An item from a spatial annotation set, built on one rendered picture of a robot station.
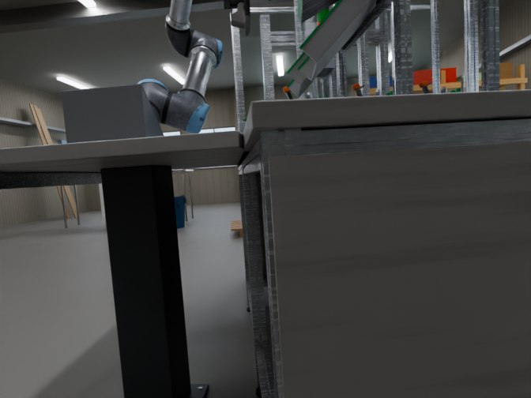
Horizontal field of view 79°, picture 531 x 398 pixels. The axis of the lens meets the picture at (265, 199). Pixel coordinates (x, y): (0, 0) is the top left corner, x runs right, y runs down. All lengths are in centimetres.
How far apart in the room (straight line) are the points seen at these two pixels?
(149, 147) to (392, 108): 40
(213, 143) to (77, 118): 59
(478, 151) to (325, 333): 28
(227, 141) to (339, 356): 36
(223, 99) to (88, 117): 903
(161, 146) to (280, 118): 29
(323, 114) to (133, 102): 72
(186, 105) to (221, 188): 867
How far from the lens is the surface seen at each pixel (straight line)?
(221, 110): 996
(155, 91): 120
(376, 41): 253
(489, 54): 77
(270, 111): 36
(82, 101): 108
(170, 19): 151
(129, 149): 61
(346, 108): 38
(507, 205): 48
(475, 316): 48
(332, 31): 70
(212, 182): 986
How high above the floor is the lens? 78
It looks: 4 degrees down
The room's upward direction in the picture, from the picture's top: 4 degrees counter-clockwise
